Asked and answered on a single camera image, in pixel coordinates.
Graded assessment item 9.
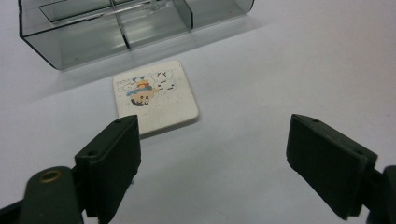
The white square cartoon coaster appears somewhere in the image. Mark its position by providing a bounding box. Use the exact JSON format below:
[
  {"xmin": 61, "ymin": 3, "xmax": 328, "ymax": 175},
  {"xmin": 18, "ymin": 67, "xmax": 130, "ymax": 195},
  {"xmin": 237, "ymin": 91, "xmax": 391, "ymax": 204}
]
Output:
[{"xmin": 112, "ymin": 60, "xmax": 200, "ymax": 136}]

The clear grey plastic organizer box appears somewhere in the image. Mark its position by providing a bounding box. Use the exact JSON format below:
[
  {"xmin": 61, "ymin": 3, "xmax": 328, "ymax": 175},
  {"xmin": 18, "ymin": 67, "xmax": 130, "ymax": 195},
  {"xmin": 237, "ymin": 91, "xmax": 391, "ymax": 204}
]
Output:
[{"xmin": 18, "ymin": 0, "xmax": 256, "ymax": 71}]

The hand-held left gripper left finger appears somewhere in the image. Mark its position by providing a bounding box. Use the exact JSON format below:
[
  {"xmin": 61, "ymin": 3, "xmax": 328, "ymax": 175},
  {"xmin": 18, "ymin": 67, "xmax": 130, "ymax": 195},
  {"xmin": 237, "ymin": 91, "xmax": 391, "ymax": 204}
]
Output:
[{"xmin": 74, "ymin": 114, "xmax": 142, "ymax": 224}]

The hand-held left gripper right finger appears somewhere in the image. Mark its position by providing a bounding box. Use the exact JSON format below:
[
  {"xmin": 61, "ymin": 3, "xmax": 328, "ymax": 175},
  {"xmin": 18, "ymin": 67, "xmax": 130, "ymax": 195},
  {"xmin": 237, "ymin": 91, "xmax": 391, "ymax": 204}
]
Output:
[{"xmin": 286, "ymin": 113, "xmax": 378, "ymax": 221}]

